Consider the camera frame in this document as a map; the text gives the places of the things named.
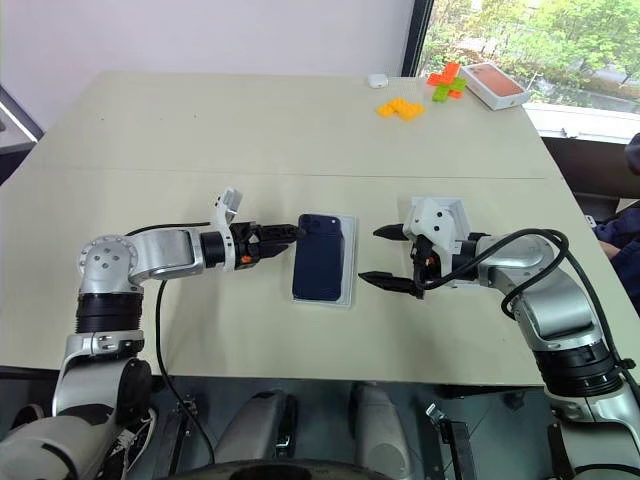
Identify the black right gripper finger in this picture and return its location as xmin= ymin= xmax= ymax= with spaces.
xmin=371 ymin=224 xmax=408 ymax=243
xmin=357 ymin=270 xmax=426 ymax=301

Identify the white box base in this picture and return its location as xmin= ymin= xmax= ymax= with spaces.
xmin=397 ymin=195 xmax=482 ymax=290

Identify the grey rounded shell under table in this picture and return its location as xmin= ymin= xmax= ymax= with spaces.
xmin=349 ymin=381 xmax=415 ymax=480
xmin=213 ymin=389 xmax=300 ymax=462

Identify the dark blue smartphone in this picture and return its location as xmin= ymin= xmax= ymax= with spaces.
xmin=291 ymin=213 xmax=348 ymax=303

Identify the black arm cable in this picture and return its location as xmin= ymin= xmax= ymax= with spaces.
xmin=123 ymin=218 xmax=217 ymax=467
xmin=418 ymin=228 xmax=640 ymax=401

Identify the black and white sneaker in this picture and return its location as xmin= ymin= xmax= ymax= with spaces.
xmin=116 ymin=406 xmax=159 ymax=470

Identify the black metal bracket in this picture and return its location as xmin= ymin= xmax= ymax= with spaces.
xmin=167 ymin=394 xmax=199 ymax=472
xmin=424 ymin=401 xmax=475 ymax=480

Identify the dark round rim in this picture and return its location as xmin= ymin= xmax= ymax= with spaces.
xmin=174 ymin=456 xmax=402 ymax=480

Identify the black furniture beside table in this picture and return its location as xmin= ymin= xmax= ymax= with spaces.
xmin=541 ymin=135 xmax=640 ymax=214

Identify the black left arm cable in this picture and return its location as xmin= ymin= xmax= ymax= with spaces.
xmin=123 ymin=218 xmax=217 ymax=467

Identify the white box with orange top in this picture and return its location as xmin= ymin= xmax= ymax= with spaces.
xmin=459 ymin=61 xmax=531 ymax=112

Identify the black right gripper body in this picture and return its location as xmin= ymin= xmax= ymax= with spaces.
xmin=409 ymin=233 xmax=451 ymax=301

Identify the yellow toy building block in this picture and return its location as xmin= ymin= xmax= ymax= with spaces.
xmin=375 ymin=97 xmax=427 ymax=123

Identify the black window frame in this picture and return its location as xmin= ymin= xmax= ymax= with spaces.
xmin=401 ymin=0 xmax=436 ymax=79

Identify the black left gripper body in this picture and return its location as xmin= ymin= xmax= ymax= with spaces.
xmin=229 ymin=222 xmax=267 ymax=272

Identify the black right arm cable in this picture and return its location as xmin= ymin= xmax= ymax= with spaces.
xmin=418 ymin=228 xmax=640 ymax=401

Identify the white box part brown interior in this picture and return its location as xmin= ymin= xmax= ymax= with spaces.
xmin=290 ymin=213 xmax=361 ymax=312

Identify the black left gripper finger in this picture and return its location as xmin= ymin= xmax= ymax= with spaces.
xmin=260 ymin=240 xmax=294 ymax=262
xmin=259 ymin=224 xmax=308 ymax=243

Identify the orange toy building block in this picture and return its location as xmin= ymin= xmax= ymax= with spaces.
xmin=425 ymin=60 xmax=467 ymax=87

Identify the white window sill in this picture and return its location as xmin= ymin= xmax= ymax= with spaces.
xmin=523 ymin=101 xmax=640 ymax=147

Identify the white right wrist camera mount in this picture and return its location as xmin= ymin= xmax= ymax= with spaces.
xmin=401 ymin=196 xmax=462 ymax=258

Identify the person in dark blue clothes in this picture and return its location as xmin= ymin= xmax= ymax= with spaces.
xmin=592 ymin=129 xmax=640 ymax=322

